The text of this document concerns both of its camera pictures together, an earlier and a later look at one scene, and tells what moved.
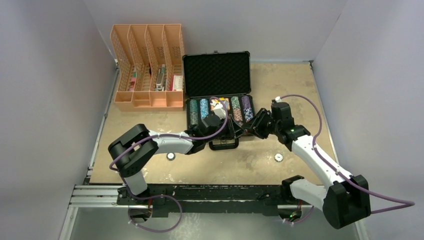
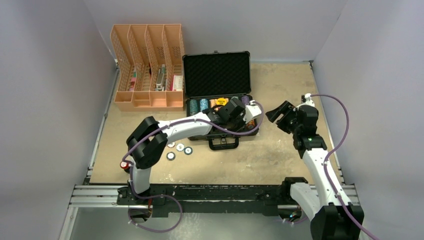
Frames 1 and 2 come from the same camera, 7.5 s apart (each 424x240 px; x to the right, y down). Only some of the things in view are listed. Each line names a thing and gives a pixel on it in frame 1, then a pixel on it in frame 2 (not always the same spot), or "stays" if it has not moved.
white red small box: (176, 83) stays
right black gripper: (253, 126) -> (286, 109)
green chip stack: (194, 112) stays
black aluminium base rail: (178, 200) stays
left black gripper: (237, 131) -> (241, 116)
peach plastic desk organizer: (150, 59) stays
